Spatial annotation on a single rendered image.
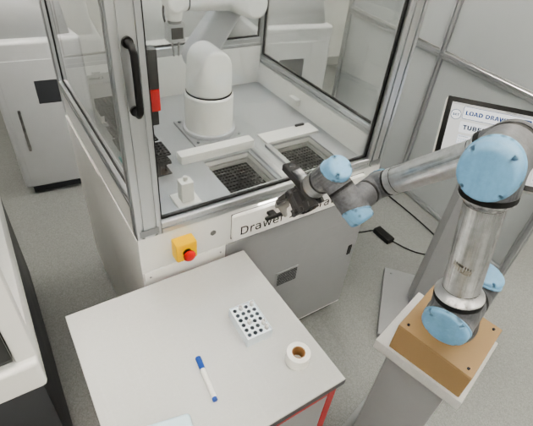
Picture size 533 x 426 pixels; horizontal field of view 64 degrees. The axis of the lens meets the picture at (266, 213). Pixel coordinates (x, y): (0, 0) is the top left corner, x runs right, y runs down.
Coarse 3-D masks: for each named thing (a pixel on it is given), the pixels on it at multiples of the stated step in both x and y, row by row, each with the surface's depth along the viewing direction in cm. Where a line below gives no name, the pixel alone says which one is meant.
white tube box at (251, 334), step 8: (240, 304) 133; (248, 304) 133; (232, 312) 130; (240, 312) 131; (248, 312) 133; (256, 312) 132; (232, 320) 131; (240, 320) 130; (256, 320) 129; (240, 328) 126; (248, 328) 127; (256, 328) 127; (264, 328) 127; (248, 336) 124; (256, 336) 125; (264, 336) 127; (248, 344) 125
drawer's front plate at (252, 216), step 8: (256, 208) 149; (264, 208) 150; (272, 208) 152; (288, 208) 157; (232, 216) 146; (240, 216) 146; (248, 216) 148; (256, 216) 150; (264, 216) 152; (280, 216) 157; (288, 216) 160; (296, 216) 163; (232, 224) 147; (240, 224) 148; (248, 224) 150; (272, 224) 158; (280, 224) 160; (232, 232) 149; (240, 232) 150; (248, 232) 153; (256, 232) 155
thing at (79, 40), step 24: (48, 0) 151; (72, 0) 118; (96, 0) 97; (72, 24) 128; (96, 24) 103; (72, 48) 139; (96, 48) 110; (72, 72) 152; (96, 72) 118; (96, 96) 128; (96, 120) 138; (120, 168) 128
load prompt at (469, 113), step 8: (464, 112) 171; (472, 112) 171; (480, 112) 170; (488, 112) 170; (496, 112) 170; (472, 120) 171; (480, 120) 170; (488, 120) 170; (496, 120) 169; (528, 120) 167
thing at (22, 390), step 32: (0, 224) 129; (0, 288) 86; (32, 288) 206; (0, 320) 91; (32, 320) 148; (32, 352) 101; (0, 384) 99; (32, 384) 104; (0, 416) 115; (32, 416) 122; (64, 416) 148
